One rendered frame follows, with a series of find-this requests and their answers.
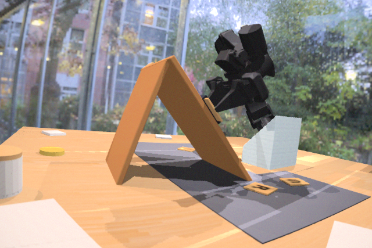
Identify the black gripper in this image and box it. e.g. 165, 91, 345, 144
206, 61, 269, 112

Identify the yellow flat disc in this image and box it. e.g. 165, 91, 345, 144
40, 146, 65, 157

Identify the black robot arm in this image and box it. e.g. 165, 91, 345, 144
214, 23, 275, 131

